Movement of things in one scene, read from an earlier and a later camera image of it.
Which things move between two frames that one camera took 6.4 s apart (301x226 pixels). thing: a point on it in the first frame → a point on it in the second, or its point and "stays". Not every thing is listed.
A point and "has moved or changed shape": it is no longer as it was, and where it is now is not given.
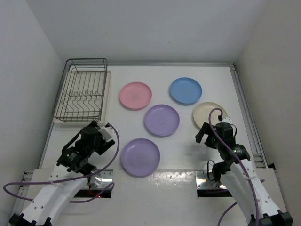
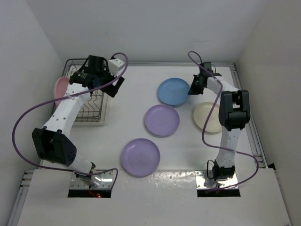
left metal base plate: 100,180 stays
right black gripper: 205,129 → 193,90
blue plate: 186,90 has moved or changed shape
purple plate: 140,157 stays
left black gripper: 104,144 → 111,90
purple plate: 162,120 stays
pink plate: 135,95 → 59,89
